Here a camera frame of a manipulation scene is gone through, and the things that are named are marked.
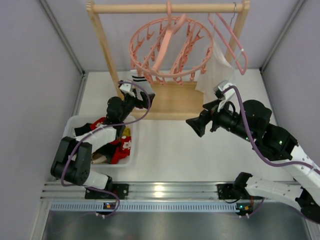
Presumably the white sock with stripes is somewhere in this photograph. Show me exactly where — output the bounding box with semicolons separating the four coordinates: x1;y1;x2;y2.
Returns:
130;69;156;96

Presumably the red sock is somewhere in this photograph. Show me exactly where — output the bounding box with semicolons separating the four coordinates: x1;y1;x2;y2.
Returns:
90;117;106;131
109;135;132;165

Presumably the black sock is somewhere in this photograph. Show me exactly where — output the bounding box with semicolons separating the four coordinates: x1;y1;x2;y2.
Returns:
74;123;92;137

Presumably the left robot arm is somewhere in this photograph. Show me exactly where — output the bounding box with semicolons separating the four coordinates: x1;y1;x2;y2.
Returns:
50;89;156;195

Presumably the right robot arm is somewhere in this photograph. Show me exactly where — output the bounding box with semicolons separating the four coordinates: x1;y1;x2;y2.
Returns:
185;100;320;223

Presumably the pink round clip hanger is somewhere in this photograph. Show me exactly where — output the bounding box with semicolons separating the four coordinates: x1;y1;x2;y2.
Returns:
128;1;214;85

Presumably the yellow sock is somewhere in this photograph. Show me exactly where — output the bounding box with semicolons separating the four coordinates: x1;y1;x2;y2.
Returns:
122;127;131;137

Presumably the wooden clothes rack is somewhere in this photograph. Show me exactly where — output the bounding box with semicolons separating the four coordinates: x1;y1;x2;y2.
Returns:
86;0;251;121

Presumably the white cloth garment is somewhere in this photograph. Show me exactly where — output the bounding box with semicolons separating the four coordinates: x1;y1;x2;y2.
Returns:
195;43;235;104

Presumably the white plastic basket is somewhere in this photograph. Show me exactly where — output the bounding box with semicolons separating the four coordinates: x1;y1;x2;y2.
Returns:
63;115;138;169

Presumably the brown striped sock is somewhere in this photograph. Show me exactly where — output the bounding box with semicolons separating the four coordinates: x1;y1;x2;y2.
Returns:
91;153;108;165

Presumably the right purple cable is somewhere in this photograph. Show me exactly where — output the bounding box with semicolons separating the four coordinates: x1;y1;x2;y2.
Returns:
222;85;320;218

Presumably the purple cable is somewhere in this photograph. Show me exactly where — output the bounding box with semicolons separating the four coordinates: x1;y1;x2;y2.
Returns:
222;85;320;218
60;81;152;218

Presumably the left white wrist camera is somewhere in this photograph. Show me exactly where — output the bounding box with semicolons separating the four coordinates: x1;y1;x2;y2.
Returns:
118;80;135;96

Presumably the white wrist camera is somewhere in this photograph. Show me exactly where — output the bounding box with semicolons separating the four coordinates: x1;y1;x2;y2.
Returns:
118;80;135;96
214;80;235;112

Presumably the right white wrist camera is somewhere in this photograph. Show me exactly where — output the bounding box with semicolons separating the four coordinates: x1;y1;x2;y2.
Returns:
214;80;235;112

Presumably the pink wire clothes hanger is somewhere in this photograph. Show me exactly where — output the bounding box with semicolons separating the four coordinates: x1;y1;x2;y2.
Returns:
207;0;251;75

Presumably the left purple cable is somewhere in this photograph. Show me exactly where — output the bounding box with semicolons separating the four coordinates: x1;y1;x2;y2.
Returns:
60;81;152;218

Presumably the aluminium mounting rail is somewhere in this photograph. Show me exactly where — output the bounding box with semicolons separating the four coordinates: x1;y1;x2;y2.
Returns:
40;181;232;201

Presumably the white slotted cable duct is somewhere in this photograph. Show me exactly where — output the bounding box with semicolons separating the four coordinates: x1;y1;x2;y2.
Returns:
50;201;250;213

